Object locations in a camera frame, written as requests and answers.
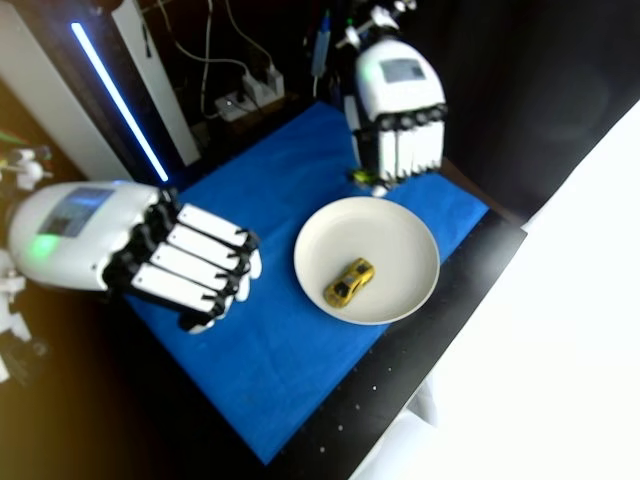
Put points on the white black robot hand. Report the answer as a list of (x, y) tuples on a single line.
[(100, 235), (400, 95)]

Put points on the green toy car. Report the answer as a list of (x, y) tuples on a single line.
[(361, 176)]

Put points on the yellow toy car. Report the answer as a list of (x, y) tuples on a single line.
[(350, 282)]

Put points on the white round plate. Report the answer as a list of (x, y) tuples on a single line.
[(360, 230)]

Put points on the white plug adapter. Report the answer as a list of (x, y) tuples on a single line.
[(265, 85)]

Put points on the white column with blue light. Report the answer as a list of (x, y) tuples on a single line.
[(40, 85)]

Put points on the white power strip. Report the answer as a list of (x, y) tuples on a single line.
[(232, 107)]

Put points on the blue table cloth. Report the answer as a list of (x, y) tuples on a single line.
[(270, 350)]

